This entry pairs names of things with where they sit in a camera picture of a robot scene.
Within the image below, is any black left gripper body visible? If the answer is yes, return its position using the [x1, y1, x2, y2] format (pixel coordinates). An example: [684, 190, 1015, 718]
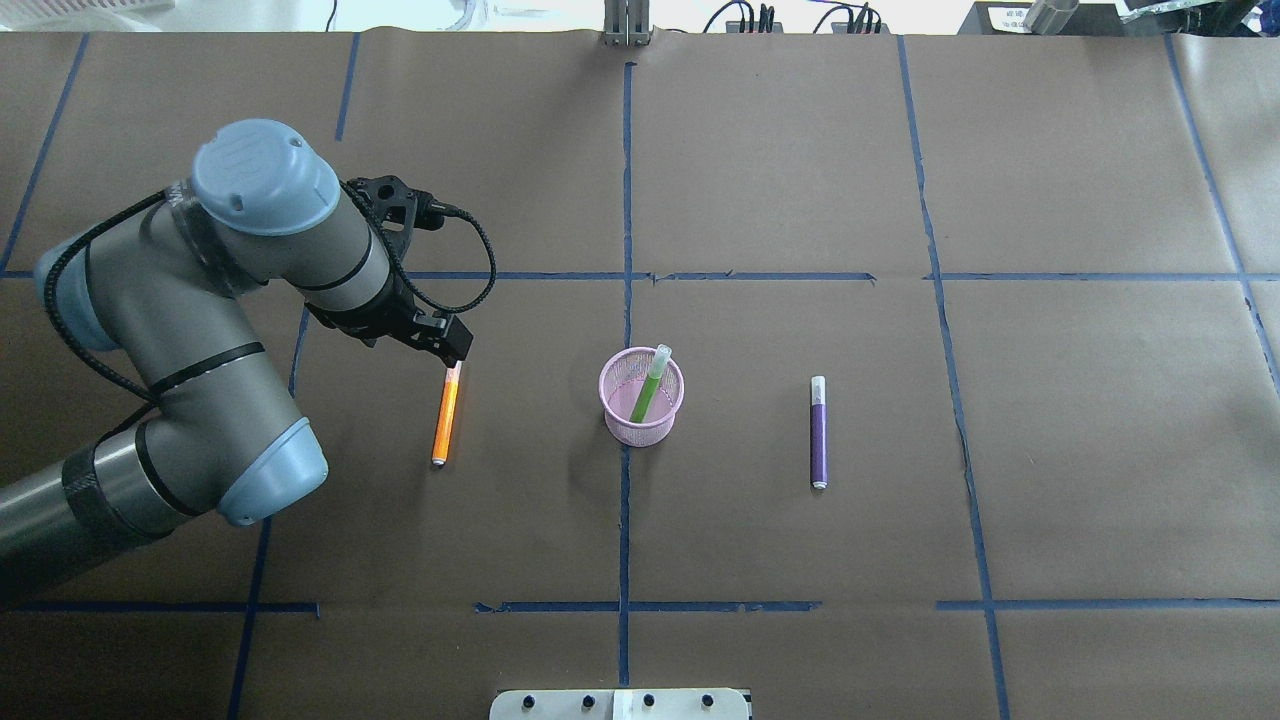
[303, 272, 474, 365]

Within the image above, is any orange highlighter pen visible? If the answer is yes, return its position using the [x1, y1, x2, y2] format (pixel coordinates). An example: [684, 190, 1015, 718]
[431, 361, 465, 470]

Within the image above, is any green highlighter pen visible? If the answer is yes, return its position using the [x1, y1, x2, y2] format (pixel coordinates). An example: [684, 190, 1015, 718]
[628, 345, 672, 424]

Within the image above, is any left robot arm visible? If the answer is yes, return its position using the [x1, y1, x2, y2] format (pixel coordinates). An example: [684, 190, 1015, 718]
[1, 118, 476, 609]

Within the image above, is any pink mesh pen holder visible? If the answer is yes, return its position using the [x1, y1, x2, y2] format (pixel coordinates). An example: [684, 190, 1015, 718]
[596, 345, 685, 448]

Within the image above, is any purple highlighter pen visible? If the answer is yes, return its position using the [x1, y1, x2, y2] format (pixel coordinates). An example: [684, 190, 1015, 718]
[809, 375, 829, 491]

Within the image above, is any left power strip with plugs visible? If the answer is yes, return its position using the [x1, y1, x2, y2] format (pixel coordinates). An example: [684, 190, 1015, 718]
[701, 1, 776, 35]

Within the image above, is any power strip with plugs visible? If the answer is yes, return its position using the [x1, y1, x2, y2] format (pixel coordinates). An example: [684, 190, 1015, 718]
[701, 1, 776, 35]
[812, 1, 888, 35]

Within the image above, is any right power strip with plugs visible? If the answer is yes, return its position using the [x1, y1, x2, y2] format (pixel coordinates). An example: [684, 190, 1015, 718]
[812, 1, 888, 35]

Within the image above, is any black box on desk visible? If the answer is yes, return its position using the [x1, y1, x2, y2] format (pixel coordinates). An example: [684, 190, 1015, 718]
[957, 3, 1167, 37]

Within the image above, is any steel cup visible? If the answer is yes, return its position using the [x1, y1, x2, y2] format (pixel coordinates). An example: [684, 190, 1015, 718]
[1021, 0, 1080, 36]

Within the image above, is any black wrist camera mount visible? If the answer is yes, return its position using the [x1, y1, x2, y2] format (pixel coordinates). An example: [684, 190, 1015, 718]
[343, 176, 445, 261]

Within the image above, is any aluminium frame post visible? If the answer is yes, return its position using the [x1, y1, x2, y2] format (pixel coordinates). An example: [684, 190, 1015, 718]
[602, 0, 653, 47]

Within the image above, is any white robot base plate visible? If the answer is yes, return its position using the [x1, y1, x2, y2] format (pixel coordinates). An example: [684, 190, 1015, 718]
[488, 687, 754, 719]

